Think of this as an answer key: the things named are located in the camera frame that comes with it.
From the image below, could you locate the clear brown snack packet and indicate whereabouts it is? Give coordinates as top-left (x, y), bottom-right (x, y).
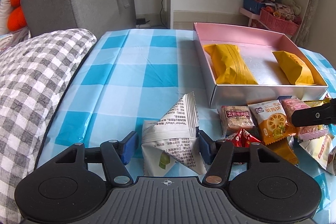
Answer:
top-left (217, 105), bottom-right (258, 136)

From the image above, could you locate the orange biscuit packet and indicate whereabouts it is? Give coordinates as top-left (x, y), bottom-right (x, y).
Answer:
top-left (247, 101), bottom-right (298, 146)

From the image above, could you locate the white cream snack packet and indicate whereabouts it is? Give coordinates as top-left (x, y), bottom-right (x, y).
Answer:
top-left (299, 132), bottom-right (336, 175)

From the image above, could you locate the pink snack packet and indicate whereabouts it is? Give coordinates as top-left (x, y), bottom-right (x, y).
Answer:
top-left (279, 97), bottom-right (330, 141)

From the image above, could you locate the small red snack packet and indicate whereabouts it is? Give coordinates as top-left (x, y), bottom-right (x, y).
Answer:
top-left (225, 129), bottom-right (246, 148)
top-left (243, 128), bottom-right (263, 148)

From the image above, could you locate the orange plush toy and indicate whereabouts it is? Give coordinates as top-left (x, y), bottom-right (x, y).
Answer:
top-left (7, 0), bottom-right (29, 31)

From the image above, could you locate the blue checked tablecloth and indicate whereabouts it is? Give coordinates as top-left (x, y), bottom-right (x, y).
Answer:
top-left (35, 28), bottom-right (336, 224)

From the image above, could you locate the white triangular snack packet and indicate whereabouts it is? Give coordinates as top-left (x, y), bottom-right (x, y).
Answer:
top-left (141, 91), bottom-right (207, 177)

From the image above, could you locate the yellow snack packet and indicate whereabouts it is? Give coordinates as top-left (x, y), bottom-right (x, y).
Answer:
top-left (203, 43), bottom-right (259, 85)
top-left (272, 50), bottom-right (315, 86)

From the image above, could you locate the large pink basket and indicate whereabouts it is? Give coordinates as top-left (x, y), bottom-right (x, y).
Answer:
top-left (260, 7), bottom-right (300, 35)

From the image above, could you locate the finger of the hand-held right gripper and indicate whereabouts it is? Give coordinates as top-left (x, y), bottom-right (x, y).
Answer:
top-left (292, 98), bottom-right (336, 128)

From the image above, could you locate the grey checked pillow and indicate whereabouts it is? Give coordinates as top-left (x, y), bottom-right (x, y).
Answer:
top-left (0, 28), bottom-right (97, 224)

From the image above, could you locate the gold snack bar packet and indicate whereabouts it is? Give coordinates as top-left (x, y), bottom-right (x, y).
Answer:
top-left (268, 139), bottom-right (300, 165)

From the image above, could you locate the black power adapter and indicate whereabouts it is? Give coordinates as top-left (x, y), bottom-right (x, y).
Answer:
top-left (135, 18), bottom-right (151, 28)

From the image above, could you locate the blue storage box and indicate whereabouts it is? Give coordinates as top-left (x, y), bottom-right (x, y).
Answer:
top-left (243, 0), bottom-right (265, 12)

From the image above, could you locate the pink snack box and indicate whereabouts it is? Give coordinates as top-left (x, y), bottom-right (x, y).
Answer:
top-left (193, 22), bottom-right (329, 109)

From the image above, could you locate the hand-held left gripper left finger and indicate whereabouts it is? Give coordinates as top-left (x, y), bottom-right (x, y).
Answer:
top-left (52, 131), bottom-right (139, 186)

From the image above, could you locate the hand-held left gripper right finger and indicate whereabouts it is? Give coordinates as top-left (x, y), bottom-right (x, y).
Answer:
top-left (198, 130), bottom-right (282, 186)

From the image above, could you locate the beige curtain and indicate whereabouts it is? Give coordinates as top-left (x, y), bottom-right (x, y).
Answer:
top-left (297, 0), bottom-right (323, 48)

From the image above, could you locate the gold crimped snack packet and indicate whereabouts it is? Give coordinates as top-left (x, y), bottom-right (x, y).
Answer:
top-left (303, 99), bottom-right (331, 107)

